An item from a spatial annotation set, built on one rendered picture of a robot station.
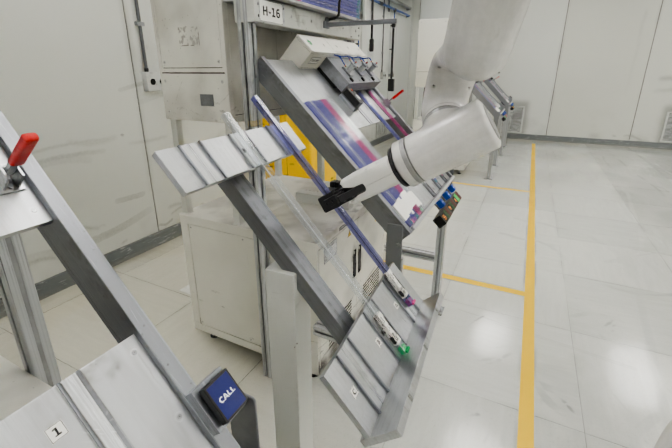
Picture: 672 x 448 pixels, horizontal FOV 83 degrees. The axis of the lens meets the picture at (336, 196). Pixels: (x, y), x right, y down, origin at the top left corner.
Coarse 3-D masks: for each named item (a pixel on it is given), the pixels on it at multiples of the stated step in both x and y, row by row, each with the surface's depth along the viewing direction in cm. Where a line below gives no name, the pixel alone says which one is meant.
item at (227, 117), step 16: (240, 128) 65; (256, 160) 64; (272, 176) 64; (288, 192) 64; (304, 224) 64; (320, 240) 64; (336, 256) 64; (352, 288) 64; (368, 304) 63; (400, 352) 64
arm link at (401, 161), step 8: (392, 144) 65; (400, 144) 63; (392, 152) 63; (400, 152) 62; (400, 160) 62; (408, 160) 61; (400, 168) 62; (408, 168) 62; (408, 176) 62; (416, 176) 62; (416, 184) 64
